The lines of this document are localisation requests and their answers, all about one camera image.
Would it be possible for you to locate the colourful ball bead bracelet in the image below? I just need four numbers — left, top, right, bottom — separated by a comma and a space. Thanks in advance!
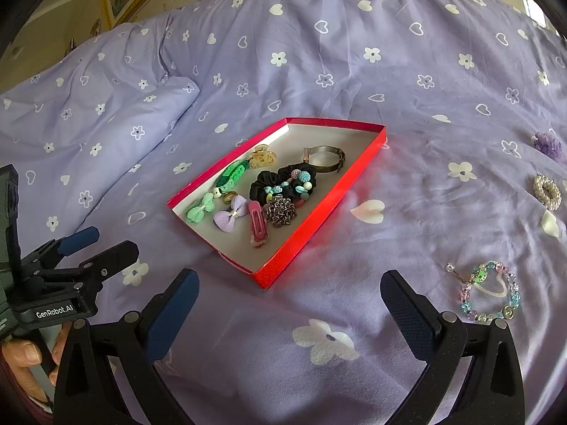
263, 169, 311, 207

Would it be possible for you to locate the purple bow hair clip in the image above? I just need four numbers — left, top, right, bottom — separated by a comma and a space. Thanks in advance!
213, 195, 249, 233

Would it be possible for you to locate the white pearl hair tie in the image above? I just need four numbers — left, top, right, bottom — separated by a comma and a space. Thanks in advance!
533, 174, 563, 209

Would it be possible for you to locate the green braided bracelet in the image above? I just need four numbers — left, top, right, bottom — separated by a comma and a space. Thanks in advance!
212, 159, 251, 198

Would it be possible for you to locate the purple flower print blanket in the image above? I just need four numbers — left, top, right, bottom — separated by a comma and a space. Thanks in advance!
0, 0, 567, 425

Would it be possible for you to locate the silver metal chain cluster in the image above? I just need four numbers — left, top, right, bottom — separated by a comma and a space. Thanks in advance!
264, 195, 299, 228

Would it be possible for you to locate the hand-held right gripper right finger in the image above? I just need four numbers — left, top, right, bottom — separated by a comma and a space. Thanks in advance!
380, 270, 526, 425

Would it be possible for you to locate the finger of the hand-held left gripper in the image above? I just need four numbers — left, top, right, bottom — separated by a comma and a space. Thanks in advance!
21, 226, 101, 267
42, 240, 141, 285

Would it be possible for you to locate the purple flower hair tie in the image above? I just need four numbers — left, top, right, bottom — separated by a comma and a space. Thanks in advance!
532, 130, 567, 165

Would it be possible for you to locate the pastel crystal bead bracelet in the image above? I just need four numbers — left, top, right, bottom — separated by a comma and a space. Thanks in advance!
447, 261, 522, 324

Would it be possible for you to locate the beige hair claw clip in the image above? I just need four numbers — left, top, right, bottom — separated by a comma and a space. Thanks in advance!
249, 142, 276, 170

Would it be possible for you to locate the person's left hand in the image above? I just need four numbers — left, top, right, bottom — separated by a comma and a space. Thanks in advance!
0, 325, 72, 404

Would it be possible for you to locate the pink snap hair clip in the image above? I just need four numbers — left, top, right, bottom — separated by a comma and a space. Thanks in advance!
247, 200, 270, 247

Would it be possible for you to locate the gold wristwatch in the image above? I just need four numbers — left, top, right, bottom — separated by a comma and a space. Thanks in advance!
303, 145, 347, 175

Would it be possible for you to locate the green bow hair clip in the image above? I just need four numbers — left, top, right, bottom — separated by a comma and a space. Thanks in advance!
185, 192, 217, 224

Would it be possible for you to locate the red cardboard box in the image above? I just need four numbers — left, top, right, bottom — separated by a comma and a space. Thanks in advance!
167, 117, 386, 291

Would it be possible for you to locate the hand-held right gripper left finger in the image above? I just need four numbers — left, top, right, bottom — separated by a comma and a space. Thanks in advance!
53, 269, 201, 425

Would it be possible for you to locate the black scrunchie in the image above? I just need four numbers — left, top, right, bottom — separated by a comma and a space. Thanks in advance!
249, 165, 318, 203

